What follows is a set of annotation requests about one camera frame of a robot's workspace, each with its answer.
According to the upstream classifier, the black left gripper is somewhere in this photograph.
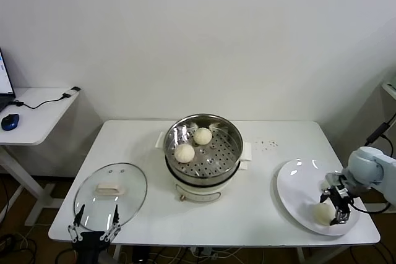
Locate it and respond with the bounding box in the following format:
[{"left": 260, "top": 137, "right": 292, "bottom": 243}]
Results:
[{"left": 67, "top": 203, "right": 122, "bottom": 264}]

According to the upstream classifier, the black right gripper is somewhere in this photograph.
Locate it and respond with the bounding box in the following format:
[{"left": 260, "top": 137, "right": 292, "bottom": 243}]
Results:
[{"left": 319, "top": 179, "right": 354, "bottom": 228}]

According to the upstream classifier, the glass lid cream handle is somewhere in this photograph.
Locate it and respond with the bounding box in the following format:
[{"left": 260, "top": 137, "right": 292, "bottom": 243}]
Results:
[{"left": 73, "top": 161, "right": 149, "bottom": 232}]

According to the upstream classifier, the stainless steel steamer basket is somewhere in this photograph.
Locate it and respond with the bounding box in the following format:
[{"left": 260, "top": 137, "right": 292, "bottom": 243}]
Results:
[{"left": 155, "top": 114, "right": 254, "bottom": 186}]

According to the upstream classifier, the white round plate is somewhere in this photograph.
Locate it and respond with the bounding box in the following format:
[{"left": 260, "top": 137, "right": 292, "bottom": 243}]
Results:
[{"left": 276, "top": 158, "right": 361, "bottom": 237}]

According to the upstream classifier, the black box on floor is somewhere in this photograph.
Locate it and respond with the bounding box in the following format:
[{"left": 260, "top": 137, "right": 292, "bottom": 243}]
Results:
[{"left": 132, "top": 246, "right": 150, "bottom": 262}]

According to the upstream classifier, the cream electric cooker base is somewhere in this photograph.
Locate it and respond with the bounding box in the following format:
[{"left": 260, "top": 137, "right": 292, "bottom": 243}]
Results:
[{"left": 165, "top": 155, "right": 248, "bottom": 203}]

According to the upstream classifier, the white power strip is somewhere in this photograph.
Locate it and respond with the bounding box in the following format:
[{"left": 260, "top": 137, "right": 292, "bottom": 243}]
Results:
[{"left": 190, "top": 246, "right": 217, "bottom": 259}]

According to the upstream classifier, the white side desk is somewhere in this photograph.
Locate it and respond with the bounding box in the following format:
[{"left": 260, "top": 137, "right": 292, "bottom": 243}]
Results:
[{"left": 0, "top": 86, "right": 82, "bottom": 227}]

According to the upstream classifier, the blue computer mouse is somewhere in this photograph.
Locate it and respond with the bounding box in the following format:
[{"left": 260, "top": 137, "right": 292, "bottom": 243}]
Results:
[{"left": 1, "top": 112, "right": 20, "bottom": 130}]

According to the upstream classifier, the computer monitor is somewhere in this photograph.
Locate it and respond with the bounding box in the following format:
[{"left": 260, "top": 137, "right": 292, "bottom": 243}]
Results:
[{"left": 0, "top": 46, "right": 17, "bottom": 113}]

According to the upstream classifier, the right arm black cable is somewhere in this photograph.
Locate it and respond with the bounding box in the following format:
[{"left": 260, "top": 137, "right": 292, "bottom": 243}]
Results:
[{"left": 352, "top": 200, "right": 391, "bottom": 215}]

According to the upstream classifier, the hanging black cable with connector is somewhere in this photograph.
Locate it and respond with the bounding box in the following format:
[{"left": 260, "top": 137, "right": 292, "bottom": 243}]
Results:
[{"left": 364, "top": 114, "right": 396, "bottom": 153}]

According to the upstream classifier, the black floor cable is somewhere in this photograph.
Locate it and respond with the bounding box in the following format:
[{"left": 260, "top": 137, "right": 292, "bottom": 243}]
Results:
[{"left": 0, "top": 233, "right": 19, "bottom": 264}]

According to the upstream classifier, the black cable with adapter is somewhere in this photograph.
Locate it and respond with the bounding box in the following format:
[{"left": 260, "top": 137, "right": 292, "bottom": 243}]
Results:
[{"left": 7, "top": 85, "right": 82, "bottom": 110}]

